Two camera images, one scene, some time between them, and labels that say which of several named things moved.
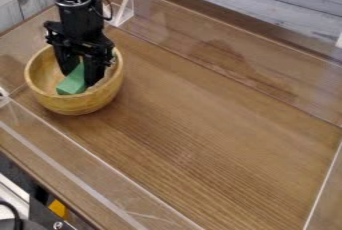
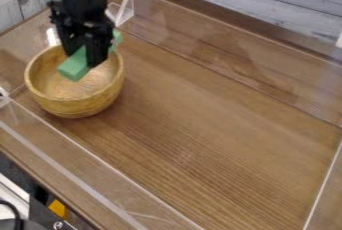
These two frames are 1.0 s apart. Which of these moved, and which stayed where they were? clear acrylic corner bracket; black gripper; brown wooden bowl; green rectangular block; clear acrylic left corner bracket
Moved: green rectangular block; black gripper
Stayed: clear acrylic left corner bracket; clear acrylic corner bracket; brown wooden bowl
